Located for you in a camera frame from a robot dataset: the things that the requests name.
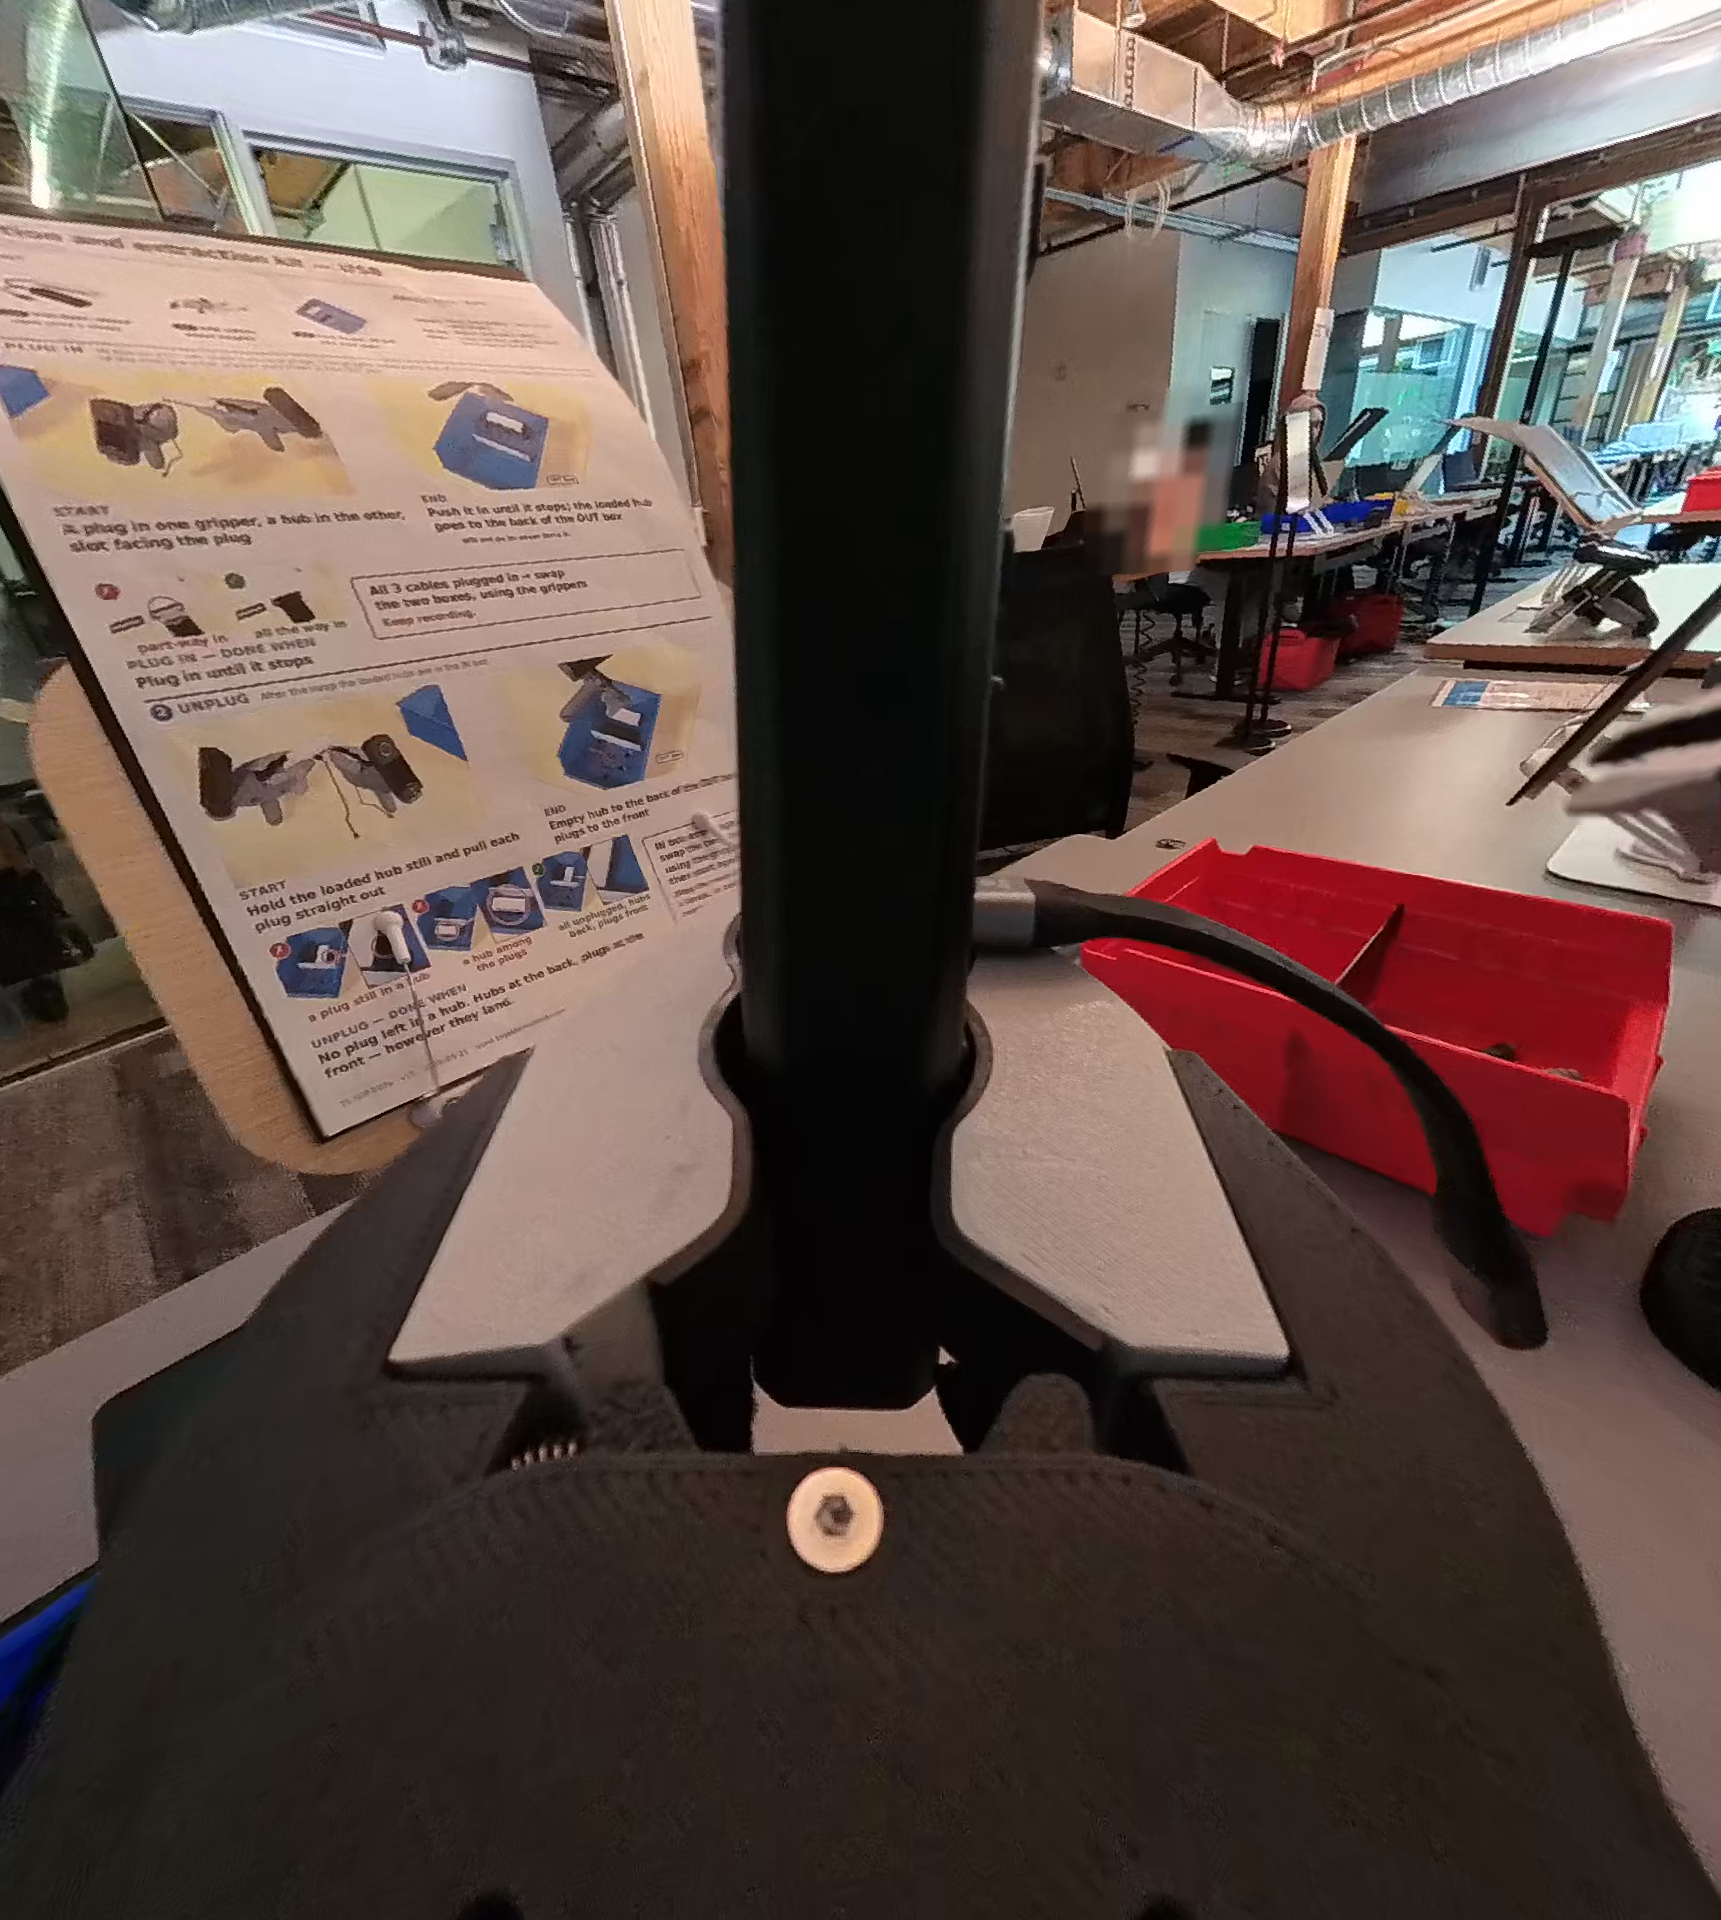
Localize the printed paper sheet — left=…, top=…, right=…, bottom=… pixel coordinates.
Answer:
left=1430, top=676, right=1651, bottom=716

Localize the white document stand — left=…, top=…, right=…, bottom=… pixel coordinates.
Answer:
left=1445, top=416, right=1661, bottom=640
left=1505, top=495, right=1721, bottom=914

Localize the black usb hub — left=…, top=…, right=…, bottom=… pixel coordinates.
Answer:
left=716, top=0, right=1048, bottom=1412

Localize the wooden poster board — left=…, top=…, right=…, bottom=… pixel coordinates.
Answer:
left=25, top=661, right=502, bottom=1180

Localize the printed instruction poster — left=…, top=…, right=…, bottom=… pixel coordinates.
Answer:
left=0, top=202, right=742, bottom=1142

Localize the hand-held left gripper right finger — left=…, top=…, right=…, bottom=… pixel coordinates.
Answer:
left=939, top=983, right=1293, bottom=1378

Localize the silver ceiling duct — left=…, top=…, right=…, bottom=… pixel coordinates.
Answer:
left=1054, top=0, right=1721, bottom=169

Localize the large black office chair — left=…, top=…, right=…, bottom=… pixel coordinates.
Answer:
left=981, top=532, right=1137, bottom=861

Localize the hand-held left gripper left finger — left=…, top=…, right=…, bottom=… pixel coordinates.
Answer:
left=387, top=918, right=759, bottom=1370

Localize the red storage crate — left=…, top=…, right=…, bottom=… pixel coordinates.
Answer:
left=1257, top=592, right=1405, bottom=697

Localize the red plastic bin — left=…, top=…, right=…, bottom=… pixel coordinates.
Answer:
left=1082, top=837, right=1676, bottom=1240

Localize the black usb cable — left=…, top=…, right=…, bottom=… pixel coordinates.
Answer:
left=973, top=877, right=1552, bottom=1352

